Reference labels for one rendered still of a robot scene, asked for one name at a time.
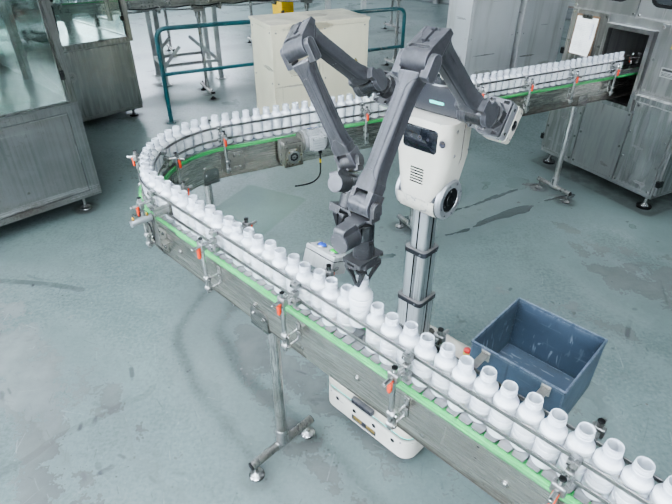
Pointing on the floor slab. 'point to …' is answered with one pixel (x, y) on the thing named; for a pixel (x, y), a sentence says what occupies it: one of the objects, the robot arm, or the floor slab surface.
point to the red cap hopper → (180, 47)
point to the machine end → (622, 123)
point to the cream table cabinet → (284, 90)
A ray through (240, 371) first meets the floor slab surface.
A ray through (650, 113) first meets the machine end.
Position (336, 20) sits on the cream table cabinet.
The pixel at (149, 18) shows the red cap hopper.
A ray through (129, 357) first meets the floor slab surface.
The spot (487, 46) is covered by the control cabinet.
